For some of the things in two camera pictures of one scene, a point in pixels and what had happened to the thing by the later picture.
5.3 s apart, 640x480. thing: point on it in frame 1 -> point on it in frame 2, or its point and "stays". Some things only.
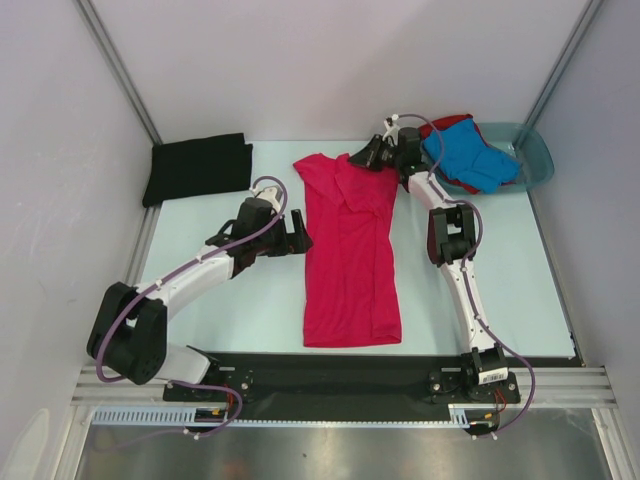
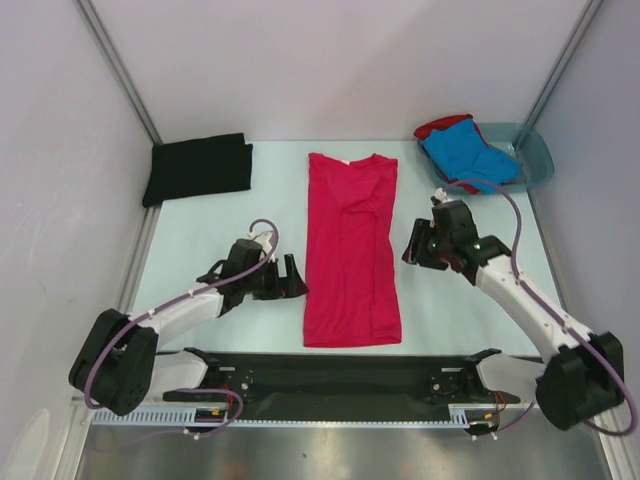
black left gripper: [300, 240] -> [282, 287]
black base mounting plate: [345, 381] stays
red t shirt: [429, 124] stays
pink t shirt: [351, 293] stays
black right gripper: [368, 157] -> [415, 252]
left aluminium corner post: [105, 38] stays
